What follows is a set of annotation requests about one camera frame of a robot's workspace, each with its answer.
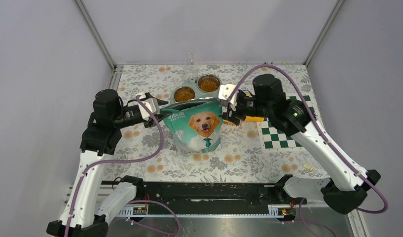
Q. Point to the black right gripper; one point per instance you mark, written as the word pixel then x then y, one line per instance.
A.
pixel 231 116

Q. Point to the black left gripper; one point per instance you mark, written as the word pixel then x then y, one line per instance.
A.
pixel 159 117

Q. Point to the orange plastic scoop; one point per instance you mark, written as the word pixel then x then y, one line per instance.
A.
pixel 250 119

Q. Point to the green pet food bag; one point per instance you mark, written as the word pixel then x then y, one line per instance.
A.
pixel 195 125

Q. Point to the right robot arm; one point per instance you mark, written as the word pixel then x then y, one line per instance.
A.
pixel 347 184

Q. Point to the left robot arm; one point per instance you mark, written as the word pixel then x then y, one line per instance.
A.
pixel 82 216

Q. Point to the mint green double bowl stand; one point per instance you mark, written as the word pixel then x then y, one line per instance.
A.
pixel 199 93

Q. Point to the steel bowl with kibble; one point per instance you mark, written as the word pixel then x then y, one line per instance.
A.
pixel 208 83

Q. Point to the floral patterned table mat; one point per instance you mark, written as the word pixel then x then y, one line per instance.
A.
pixel 240 157

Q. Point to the clear water bottle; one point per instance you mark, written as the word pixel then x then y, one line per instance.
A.
pixel 190 68

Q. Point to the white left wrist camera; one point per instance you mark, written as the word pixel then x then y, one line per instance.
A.
pixel 147 103

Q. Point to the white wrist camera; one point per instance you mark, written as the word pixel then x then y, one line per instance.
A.
pixel 147 103
pixel 228 96

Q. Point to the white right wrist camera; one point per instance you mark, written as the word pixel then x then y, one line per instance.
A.
pixel 228 96

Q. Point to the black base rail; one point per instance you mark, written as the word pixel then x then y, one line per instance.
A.
pixel 213 199

